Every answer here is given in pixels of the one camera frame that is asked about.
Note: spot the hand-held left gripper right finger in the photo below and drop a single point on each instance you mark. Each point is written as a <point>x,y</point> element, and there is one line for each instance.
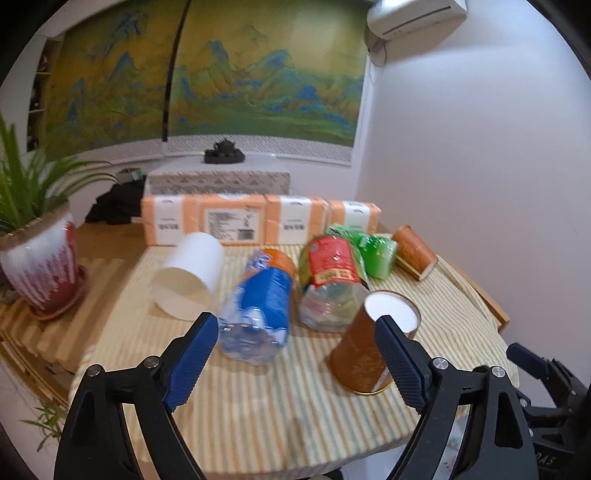
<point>400,365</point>

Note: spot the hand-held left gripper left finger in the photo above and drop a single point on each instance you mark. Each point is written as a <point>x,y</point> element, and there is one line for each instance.
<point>194,360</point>

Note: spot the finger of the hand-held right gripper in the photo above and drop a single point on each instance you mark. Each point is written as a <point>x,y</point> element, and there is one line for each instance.
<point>524,355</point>

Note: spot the orange paper cup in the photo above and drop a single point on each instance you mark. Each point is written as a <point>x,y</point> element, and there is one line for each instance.
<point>415,251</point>
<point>358,350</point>

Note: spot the white paper cup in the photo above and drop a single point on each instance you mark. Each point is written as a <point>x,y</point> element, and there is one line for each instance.
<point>194,272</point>

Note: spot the striped tablecloth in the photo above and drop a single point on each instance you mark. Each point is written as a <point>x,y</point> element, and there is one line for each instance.
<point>258,406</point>

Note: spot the blue label plastic bottle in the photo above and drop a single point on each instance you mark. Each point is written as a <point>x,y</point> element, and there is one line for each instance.
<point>263,300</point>

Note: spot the green plastic bottle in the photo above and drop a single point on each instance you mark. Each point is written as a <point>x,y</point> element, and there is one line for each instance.
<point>376,254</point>

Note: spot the red label plastic bottle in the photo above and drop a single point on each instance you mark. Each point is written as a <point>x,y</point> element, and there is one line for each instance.
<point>330,272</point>

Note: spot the brown pot saucer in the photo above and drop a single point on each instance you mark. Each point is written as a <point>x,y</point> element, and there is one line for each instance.
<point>76,295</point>

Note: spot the slatted wooden mat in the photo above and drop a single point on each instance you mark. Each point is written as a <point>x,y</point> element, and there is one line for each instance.
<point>60,332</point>

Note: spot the wooden table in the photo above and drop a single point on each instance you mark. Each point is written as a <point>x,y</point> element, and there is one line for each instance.
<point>99,240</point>

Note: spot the small orange tissue pack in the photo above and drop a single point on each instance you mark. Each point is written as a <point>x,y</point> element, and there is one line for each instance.
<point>353,214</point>
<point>293,219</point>

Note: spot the small floor plant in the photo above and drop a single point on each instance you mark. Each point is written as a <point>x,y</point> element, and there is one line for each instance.
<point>48,422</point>

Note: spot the black cloth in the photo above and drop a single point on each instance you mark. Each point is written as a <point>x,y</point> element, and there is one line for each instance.
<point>117,203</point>

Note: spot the red and white ceramic pot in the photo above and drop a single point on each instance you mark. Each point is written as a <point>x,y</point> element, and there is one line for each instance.
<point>41,263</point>

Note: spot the patterned white box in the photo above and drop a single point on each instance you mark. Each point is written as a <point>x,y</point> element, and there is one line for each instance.
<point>217,180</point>

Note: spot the dark tea set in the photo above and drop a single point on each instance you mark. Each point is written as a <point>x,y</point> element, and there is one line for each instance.
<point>224,151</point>

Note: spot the green leafy plant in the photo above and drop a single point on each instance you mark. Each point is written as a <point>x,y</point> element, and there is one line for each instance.
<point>25,184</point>

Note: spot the white air conditioner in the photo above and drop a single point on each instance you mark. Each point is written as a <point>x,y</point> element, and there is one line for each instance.
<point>411,16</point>

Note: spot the landscape wall painting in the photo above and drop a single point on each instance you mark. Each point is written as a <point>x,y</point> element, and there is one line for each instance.
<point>258,78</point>

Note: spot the wooden wall shelf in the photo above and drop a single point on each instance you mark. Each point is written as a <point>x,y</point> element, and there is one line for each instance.
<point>39,101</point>

